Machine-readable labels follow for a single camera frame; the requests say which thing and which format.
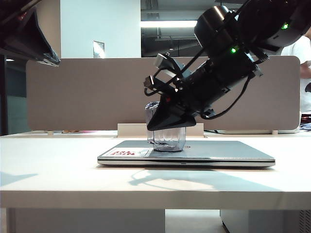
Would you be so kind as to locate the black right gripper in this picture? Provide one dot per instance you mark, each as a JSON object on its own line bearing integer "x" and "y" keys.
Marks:
{"x": 206, "y": 89}

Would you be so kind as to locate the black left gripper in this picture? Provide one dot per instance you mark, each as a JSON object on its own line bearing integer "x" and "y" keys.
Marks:
{"x": 9, "y": 12}

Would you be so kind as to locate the transparent grey plastic mug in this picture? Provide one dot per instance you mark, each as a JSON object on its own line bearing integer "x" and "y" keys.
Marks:
{"x": 167, "y": 140}

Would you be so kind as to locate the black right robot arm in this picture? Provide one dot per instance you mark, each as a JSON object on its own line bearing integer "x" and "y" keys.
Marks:
{"x": 213, "y": 24}

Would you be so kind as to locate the white red laptop sticker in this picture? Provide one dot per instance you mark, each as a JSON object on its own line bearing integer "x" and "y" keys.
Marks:
{"x": 126, "y": 152}

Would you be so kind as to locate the silver closed laptop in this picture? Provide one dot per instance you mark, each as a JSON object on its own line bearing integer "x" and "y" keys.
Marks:
{"x": 230, "y": 153}

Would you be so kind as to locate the white flat device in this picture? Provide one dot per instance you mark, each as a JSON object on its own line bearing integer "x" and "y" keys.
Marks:
{"x": 243, "y": 132}

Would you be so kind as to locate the brown fabric desk divider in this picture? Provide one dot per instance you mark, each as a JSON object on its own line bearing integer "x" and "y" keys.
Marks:
{"x": 85, "y": 97}

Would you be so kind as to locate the pink flat item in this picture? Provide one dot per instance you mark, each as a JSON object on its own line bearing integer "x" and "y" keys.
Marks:
{"x": 90, "y": 131}

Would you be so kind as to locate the small brown item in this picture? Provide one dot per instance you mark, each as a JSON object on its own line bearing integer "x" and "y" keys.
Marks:
{"x": 70, "y": 132}

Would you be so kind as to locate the beige desk support panel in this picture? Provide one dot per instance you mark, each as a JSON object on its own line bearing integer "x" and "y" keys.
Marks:
{"x": 85, "y": 221}

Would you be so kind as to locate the blue cloth pile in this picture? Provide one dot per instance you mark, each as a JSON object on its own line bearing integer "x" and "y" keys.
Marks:
{"x": 306, "y": 126}

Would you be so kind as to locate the person in white t-shirt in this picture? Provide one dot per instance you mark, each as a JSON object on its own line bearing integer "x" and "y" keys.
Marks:
{"x": 304, "y": 54}

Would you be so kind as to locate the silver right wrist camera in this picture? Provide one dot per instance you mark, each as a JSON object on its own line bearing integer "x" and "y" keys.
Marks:
{"x": 161, "y": 60}

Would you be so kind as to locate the small wall poster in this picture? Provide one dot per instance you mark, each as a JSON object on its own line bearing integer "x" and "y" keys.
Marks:
{"x": 98, "y": 49}

